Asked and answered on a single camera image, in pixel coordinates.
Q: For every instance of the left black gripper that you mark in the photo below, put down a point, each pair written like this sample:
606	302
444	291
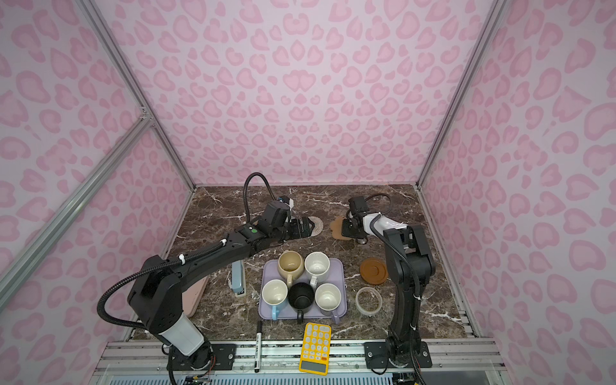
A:
298	232

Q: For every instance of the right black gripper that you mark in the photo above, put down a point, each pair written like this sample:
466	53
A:
346	223

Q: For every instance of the cork paw-shaped coaster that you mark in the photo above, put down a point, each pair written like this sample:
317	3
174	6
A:
336	227

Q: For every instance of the multicolour woven round coaster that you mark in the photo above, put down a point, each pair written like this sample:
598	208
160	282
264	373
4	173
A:
316	226

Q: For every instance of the beige ceramic mug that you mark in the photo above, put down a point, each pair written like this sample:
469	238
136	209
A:
290	267

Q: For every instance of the brown round wooden coaster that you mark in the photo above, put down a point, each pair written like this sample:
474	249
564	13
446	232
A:
373	271

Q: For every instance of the white speckled mug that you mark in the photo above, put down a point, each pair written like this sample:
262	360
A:
317	266

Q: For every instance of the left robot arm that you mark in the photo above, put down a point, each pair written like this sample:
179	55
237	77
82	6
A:
156	295

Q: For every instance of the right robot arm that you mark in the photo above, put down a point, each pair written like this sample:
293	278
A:
410	266

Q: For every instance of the lavender plastic tray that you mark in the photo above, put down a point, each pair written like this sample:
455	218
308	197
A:
336	277

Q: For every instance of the clear tape roll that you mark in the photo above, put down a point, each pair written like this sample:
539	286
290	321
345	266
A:
368	301

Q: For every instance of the black mug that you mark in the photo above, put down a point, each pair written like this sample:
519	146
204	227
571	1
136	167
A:
301	298

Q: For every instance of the black marker pen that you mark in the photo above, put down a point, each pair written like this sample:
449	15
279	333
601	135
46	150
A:
258	347

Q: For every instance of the pink flat pad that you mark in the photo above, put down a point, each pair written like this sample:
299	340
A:
192	297

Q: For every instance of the yellow calculator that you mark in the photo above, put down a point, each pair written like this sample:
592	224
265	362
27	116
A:
315	352

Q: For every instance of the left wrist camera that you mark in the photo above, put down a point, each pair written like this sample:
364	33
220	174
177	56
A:
287	200

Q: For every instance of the white mug blue handle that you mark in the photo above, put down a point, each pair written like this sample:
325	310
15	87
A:
275	295

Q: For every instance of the white mug lavender handle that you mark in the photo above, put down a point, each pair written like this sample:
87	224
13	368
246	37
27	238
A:
328	299

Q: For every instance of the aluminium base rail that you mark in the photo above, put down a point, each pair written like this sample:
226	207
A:
454	361

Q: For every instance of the aluminium frame corner post right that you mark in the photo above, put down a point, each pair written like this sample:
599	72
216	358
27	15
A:
487	34

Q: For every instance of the aluminium frame corner post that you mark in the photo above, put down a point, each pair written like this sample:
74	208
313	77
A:
105	36
487	34

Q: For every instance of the aluminium diagonal frame bar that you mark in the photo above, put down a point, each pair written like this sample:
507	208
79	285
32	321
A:
30	258

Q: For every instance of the aluminium frame corner post left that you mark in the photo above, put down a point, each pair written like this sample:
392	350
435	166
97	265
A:
105	36

